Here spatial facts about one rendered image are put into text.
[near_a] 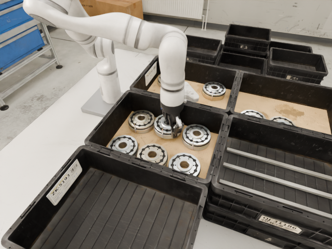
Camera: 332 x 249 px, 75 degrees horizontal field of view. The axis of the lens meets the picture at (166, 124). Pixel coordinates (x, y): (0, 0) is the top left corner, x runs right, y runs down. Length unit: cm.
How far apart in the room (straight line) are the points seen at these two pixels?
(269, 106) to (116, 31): 72
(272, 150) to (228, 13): 317
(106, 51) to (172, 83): 44
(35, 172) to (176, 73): 69
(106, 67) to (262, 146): 71
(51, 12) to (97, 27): 10
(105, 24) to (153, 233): 54
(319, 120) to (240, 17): 295
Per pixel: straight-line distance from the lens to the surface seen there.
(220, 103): 99
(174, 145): 79
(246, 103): 102
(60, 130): 113
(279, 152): 87
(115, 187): 72
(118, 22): 57
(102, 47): 98
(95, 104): 117
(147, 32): 56
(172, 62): 56
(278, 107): 106
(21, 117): 251
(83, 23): 58
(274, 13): 383
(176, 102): 65
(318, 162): 91
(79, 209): 71
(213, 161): 66
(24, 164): 107
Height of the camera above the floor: 145
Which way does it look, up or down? 45 degrees down
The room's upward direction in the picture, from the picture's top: straight up
